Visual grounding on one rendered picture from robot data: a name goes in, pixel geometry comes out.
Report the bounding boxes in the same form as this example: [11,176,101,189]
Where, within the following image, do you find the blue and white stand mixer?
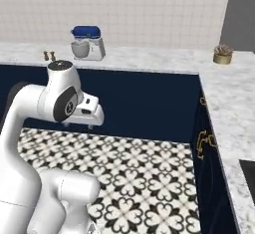
[70,25,107,62]

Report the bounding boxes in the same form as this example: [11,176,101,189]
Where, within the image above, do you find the black hob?
[238,158,255,196]

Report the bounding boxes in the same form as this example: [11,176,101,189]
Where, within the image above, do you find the navy cupboard run, gold handles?
[189,74,241,234]

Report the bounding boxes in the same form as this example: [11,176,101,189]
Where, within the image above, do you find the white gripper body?
[61,106,106,126]

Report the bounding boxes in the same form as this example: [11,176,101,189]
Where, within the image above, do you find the navy cupboard run, no handles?
[0,64,202,144]

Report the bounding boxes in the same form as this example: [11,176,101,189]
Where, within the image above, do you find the plant in gold pot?
[212,44,235,66]

